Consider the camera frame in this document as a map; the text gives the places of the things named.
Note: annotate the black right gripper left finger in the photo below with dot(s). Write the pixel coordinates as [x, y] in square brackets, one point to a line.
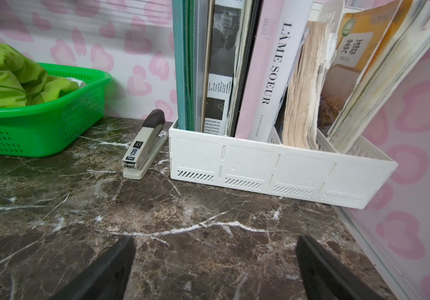
[106, 278]

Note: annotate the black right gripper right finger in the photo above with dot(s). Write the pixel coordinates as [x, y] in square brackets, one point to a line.
[325, 277]

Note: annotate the lime green garment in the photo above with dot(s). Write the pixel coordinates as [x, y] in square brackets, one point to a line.
[24, 82]

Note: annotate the white file organizer rack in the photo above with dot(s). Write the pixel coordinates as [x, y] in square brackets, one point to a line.
[324, 175]

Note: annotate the worn yellowed book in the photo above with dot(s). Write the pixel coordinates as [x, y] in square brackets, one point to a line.
[304, 89]

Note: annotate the black remote control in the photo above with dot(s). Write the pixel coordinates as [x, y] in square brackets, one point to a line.
[145, 147]

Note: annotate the green plastic basket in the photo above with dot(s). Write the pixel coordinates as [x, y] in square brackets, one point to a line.
[46, 129]

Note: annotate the brown paper envelopes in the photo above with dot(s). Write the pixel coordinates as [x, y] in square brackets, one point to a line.
[376, 48]

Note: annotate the pink white book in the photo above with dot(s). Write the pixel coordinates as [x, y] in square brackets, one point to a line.
[277, 43]

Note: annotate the dark green folder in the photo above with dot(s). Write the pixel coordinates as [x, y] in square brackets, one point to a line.
[183, 27]

